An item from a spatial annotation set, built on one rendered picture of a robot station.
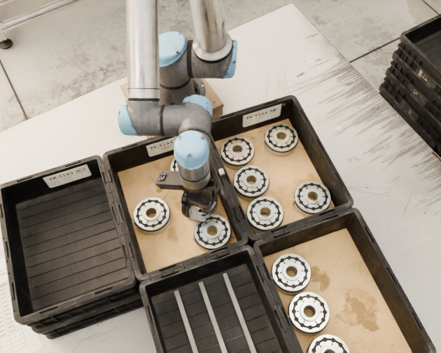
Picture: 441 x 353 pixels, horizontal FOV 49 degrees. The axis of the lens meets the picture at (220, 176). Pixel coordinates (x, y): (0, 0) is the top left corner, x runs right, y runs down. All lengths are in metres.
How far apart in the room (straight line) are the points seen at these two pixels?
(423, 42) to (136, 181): 1.47
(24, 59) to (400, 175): 2.22
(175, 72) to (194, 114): 0.39
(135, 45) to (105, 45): 1.86
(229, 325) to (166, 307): 0.17
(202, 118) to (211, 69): 0.37
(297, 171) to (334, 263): 0.30
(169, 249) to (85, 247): 0.23
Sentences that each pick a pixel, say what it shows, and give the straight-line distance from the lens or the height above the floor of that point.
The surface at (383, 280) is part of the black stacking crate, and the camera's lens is 1.31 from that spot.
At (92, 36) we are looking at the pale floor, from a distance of 3.08.
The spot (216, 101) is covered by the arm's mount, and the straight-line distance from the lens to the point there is 1.62.
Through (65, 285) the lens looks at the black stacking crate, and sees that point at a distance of 1.38.
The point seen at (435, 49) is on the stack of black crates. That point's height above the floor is 0.49.
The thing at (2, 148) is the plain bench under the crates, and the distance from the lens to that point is 1.82.
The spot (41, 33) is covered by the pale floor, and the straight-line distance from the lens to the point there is 3.20.
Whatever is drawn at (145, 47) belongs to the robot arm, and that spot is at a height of 1.27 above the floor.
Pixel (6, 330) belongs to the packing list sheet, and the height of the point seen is 0.70.
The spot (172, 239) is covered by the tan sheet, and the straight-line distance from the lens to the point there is 1.36.
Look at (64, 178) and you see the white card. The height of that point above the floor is 0.89.
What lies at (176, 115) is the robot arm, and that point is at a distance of 1.12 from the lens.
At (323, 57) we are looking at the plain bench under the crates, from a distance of 1.91.
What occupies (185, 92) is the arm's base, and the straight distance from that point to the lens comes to 1.57.
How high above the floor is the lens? 2.08
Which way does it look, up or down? 61 degrees down
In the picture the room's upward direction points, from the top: 3 degrees counter-clockwise
